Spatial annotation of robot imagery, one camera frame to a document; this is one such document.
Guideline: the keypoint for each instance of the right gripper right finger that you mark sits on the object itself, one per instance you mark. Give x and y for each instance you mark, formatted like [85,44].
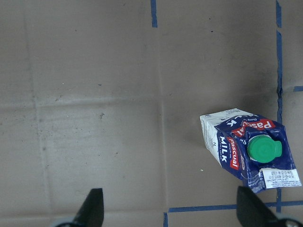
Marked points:
[252,212]

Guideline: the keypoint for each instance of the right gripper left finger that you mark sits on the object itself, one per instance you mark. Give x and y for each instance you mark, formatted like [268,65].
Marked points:
[90,214]

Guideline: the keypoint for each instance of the blue white milk carton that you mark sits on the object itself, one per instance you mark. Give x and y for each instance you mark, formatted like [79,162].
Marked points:
[251,147]

